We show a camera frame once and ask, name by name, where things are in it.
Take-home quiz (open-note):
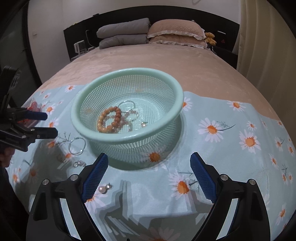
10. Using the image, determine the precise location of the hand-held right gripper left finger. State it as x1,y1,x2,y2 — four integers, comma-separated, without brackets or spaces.
25,152,109,241

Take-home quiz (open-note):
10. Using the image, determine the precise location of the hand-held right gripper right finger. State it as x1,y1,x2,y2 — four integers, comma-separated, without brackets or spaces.
190,152,271,241

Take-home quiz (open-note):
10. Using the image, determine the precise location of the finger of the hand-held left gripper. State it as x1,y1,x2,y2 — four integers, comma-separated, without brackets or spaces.
5,107,48,122
0,126,59,153

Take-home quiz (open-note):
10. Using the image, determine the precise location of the red bead bracelet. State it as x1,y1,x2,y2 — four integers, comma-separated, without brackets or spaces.
22,98,43,128

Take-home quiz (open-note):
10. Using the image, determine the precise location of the mint green plastic basket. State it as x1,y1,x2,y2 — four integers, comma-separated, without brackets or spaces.
70,68,184,171

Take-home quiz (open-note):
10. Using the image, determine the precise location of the person's left hand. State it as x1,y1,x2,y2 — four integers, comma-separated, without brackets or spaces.
0,148,16,168

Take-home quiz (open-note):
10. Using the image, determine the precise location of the daisy print blue cloth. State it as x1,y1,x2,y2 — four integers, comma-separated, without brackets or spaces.
6,85,295,241

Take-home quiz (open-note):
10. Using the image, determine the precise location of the large silver hoop bangle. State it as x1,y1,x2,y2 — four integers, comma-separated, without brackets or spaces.
68,137,87,156

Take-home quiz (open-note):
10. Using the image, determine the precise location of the white bedside appliance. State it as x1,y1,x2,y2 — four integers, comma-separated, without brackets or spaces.
73,40,86,55

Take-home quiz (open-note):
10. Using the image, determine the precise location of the thin silver bangle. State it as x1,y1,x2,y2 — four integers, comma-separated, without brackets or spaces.
117,101,136,112

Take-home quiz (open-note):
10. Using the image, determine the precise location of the folded grey quilt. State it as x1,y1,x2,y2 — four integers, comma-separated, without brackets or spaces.
99,34,148,49
96,18,151,39

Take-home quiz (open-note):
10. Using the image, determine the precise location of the black headboard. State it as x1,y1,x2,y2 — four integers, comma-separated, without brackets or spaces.
63,10,240,70

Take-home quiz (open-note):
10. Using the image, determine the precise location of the pink bedspread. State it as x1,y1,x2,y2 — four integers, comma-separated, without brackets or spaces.
42,43,281,121

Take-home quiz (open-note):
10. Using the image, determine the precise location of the pink ruffled pillow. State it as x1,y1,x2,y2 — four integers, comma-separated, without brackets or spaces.
147,20,206,40
148,37,207,49

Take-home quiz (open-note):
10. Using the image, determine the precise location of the brown teddy bear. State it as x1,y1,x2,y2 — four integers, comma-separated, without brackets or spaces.
205,32,217,46

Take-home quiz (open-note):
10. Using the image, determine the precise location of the cream curtain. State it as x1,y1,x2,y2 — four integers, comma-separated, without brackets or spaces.
236,0,296,105

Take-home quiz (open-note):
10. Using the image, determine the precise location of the orange bead bracelet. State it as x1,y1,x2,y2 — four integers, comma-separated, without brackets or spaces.
97,106,122,134

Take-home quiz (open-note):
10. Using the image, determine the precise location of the pink bead bracelet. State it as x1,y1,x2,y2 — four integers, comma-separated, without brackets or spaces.
120,109,139,131

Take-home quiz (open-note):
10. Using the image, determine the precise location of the white cable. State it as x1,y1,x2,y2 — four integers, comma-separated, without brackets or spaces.
85,30,93,49

